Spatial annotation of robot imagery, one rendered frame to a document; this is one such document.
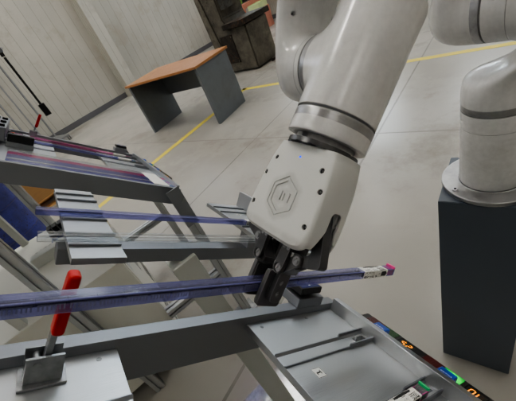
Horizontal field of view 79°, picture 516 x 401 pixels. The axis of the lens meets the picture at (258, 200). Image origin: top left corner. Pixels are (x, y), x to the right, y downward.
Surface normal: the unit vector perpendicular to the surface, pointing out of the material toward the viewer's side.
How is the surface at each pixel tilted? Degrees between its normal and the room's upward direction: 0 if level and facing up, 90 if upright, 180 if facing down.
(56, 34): 90
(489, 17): 95
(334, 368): 43
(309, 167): 36
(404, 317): 0
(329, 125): 52
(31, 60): 90
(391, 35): 70
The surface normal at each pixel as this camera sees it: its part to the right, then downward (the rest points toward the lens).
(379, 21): -0.13, 0.04
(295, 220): -0.69, -0.24
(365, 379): 0.26, -0.95
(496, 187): -0.34, 0.65
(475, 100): -0.84, 0.49
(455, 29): -0.59, 0.78
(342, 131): 0.07, 0.12
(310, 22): 0.43, 0.30
